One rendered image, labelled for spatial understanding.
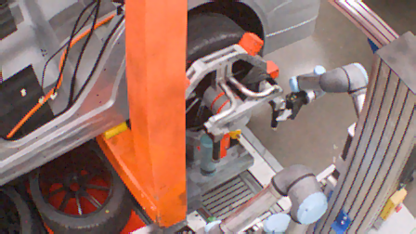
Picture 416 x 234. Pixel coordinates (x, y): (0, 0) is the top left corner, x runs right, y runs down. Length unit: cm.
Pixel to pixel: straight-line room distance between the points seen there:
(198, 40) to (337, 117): 165
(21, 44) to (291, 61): 220
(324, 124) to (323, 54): 74
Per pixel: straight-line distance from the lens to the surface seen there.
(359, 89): 255
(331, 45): 465
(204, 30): 276
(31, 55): 332
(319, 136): 393
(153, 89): 204
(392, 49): 158
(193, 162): 342
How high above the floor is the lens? 299
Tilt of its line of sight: 49 degrees down
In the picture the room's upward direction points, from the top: 2 degrees clockwise
